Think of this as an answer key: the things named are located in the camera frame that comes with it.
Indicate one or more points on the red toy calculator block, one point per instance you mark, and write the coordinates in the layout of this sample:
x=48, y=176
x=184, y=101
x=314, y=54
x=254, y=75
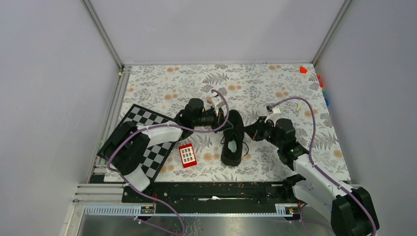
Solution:
x=187, y=155

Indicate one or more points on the red triangular block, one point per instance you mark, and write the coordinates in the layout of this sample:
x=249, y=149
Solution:
x=303, y=70

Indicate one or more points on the floral patterned table mat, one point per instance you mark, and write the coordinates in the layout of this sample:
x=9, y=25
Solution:
x=248, y=88

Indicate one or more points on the black shoelace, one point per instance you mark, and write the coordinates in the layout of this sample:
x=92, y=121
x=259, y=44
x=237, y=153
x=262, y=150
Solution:
x=246, y=148

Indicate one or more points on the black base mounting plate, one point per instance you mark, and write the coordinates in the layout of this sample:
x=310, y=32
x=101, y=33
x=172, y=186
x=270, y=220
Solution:
x=198, y=195

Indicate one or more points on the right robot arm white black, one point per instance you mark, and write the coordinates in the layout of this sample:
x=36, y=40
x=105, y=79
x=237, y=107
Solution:
x=349, y=209

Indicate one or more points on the grey slotted cable duct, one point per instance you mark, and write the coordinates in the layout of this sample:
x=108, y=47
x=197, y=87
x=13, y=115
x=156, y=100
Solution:
x=274, y=210

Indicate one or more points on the orange red toy piece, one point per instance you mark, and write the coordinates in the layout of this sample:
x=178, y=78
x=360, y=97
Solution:
x=320, y=81

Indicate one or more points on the black sneaker shoe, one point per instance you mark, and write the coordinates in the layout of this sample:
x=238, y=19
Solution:
x=236, y=120

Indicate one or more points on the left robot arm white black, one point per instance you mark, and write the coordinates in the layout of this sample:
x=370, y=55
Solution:
x=180, y=127

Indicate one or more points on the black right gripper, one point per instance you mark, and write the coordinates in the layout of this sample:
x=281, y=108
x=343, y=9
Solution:
x=254, y=130

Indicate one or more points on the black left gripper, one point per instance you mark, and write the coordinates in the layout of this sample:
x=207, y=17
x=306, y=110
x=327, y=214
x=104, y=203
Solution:
x=219, y=118

